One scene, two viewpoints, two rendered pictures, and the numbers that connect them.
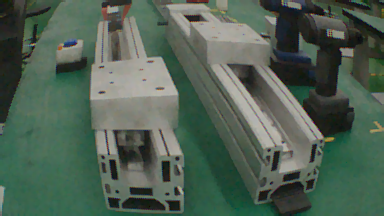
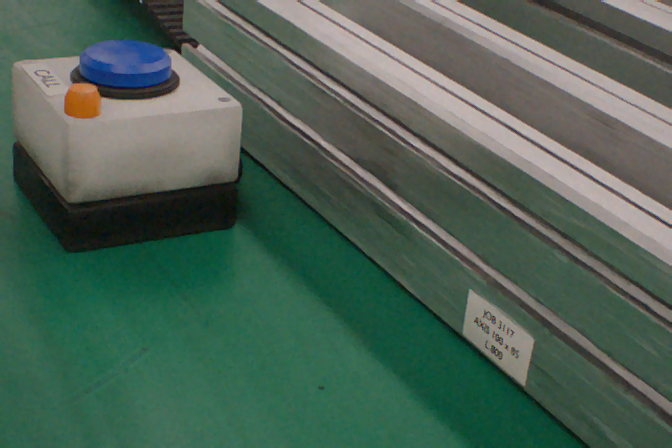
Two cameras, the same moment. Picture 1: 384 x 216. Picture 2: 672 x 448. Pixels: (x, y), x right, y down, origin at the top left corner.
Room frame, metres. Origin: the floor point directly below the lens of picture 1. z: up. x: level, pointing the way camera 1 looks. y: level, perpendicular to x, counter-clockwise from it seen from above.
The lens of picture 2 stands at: (0.74, 0.41, 1.03)
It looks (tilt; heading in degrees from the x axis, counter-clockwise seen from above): 26 degrees down; 337
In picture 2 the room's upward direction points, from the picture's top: 6 degrees clockwise
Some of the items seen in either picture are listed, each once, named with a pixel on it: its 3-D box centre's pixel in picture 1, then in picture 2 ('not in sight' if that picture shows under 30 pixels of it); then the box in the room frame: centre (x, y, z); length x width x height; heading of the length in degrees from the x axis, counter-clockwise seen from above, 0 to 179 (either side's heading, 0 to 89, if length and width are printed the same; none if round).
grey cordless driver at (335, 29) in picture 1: (340, 71); not in sight; (0.90, -0.28, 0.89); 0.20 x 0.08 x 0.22; 106
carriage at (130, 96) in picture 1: (126, 101); not in sight; (0.75, 0.08, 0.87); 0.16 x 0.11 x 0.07; 10
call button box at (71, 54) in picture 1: (71, 55); (141, 138); (1.25, 0.30, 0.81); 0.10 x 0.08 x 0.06; 100
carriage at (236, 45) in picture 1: (229, 47); not in sight; (1.03, -0.06, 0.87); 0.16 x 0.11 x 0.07; 10
